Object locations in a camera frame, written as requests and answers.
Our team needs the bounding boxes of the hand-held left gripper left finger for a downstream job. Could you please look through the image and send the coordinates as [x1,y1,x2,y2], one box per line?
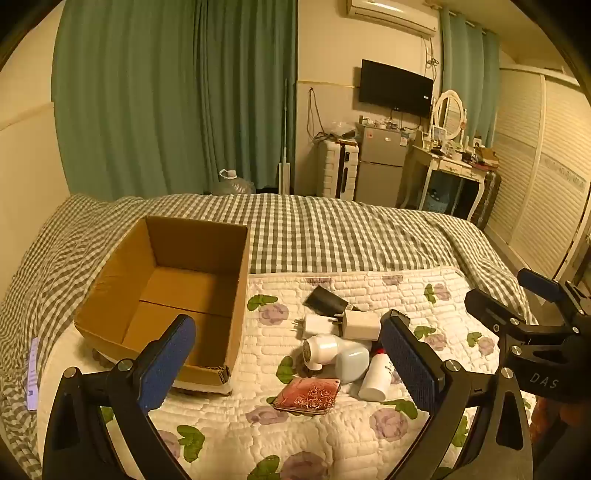
[42,314,197,480]

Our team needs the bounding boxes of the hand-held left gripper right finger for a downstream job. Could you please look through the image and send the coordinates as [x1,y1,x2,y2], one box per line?
[379,309,536,480]

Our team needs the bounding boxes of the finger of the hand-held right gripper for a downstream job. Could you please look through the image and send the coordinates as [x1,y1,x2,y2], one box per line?
[464,288,580,344]
[517,268,575,308]

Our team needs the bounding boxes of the white bottle with red cap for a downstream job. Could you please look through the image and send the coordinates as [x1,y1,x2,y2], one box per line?
[358,348,402,402]

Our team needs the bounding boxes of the large white power adapter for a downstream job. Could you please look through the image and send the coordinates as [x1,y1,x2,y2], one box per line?
[333,309,383,342]

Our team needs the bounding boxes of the black squeeze tube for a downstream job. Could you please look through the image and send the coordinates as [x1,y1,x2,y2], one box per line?
[303,285,365,319]

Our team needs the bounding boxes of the brown cardboard box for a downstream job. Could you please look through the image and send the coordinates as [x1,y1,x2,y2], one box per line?
[74,215,251,397]

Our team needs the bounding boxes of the pale blue rounded case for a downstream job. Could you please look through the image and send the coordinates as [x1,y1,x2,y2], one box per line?
[335,346,371,384]

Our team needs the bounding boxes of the small white charger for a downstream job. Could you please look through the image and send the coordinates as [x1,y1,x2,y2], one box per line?
[290,314,334,337]

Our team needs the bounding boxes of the brown suitcase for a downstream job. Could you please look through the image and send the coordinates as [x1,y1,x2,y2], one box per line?
[471,168,503,229]

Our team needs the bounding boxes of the blue basket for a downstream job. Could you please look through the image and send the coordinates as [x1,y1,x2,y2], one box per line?
[425,187,451,213]

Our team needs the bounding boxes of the white louvred wardrobe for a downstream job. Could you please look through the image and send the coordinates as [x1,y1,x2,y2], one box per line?
[480,65,591,278]

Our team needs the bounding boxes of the glowing phone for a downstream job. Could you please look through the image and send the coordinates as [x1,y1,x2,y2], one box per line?
[25,336,42,411]

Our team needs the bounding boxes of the floral quilted mat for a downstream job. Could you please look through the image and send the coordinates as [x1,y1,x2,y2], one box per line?
[44,265,539,480]

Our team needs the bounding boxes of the white dressing table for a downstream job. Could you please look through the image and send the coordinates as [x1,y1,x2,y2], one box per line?
[398,138,502,222]

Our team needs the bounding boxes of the silver small fridge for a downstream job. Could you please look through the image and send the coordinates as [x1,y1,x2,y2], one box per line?
[355,124,409,204]

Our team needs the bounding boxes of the clear water jug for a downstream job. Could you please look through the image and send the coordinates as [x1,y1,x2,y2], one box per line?
[210,168,256,197]

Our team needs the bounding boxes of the white oval mirror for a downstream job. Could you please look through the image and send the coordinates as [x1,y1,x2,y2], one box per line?
[431,90,467,141]

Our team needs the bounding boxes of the white ribbed suitcase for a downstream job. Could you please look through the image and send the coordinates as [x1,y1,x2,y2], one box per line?
[316,137,360,200]

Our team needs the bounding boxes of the narrow green curtain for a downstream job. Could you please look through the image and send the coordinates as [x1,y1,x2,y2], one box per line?
[438,7,502,153]

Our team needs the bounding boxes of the white flat mop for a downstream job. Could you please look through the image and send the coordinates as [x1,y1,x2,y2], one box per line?
[277,78,294,195]

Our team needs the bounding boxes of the wide green curtain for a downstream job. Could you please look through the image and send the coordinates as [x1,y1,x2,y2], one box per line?
[52,0,298,201]

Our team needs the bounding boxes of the white air conditioner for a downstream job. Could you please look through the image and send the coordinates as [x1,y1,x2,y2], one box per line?
[345,0,438,38]

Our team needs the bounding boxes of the black wall television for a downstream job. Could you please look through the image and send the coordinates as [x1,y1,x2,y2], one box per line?
[359,59,435,118]

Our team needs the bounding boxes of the hanging wall cable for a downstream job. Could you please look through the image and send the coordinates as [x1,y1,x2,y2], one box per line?
[307,87,328,144]

